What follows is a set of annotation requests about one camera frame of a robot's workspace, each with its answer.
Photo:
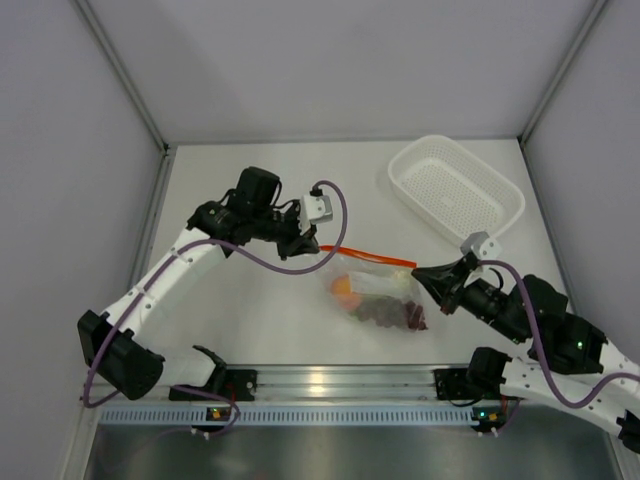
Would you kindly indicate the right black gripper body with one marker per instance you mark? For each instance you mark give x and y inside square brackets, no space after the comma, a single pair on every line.
[457,292]

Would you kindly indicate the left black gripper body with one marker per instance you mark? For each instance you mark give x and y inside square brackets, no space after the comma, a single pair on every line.
[279,227]

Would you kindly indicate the clear zip top bag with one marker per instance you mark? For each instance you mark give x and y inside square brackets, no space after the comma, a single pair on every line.
[372,276]

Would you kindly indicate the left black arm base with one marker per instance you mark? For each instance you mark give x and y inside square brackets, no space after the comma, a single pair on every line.
[239,385]

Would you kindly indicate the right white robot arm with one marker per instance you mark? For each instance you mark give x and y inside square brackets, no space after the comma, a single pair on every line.
[570,364]

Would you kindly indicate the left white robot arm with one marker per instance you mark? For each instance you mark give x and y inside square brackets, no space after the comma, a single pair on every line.
[120,345]

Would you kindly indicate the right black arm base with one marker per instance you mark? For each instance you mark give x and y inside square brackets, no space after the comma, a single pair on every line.
[451,384]

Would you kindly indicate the orange fake peach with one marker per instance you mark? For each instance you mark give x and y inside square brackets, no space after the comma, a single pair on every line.
[342,292]

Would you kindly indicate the purple fake grapes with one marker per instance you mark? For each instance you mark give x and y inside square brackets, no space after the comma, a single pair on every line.
[391,312]

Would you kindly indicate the white perforated plastic basket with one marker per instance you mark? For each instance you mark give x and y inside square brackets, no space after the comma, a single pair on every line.
[454,191]

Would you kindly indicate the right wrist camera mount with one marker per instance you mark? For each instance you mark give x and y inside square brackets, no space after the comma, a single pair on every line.
[482,246]

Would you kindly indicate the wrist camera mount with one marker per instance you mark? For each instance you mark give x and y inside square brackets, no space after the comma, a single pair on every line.
[315,208]
[482,246]

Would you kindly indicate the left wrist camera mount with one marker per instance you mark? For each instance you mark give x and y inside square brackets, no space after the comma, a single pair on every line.
[315,208]

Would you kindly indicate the aluminium mounting rail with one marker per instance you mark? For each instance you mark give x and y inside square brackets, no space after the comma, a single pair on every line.
[345,382]

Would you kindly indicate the white slotted cable duct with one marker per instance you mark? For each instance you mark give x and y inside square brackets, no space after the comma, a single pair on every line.
[259,415]

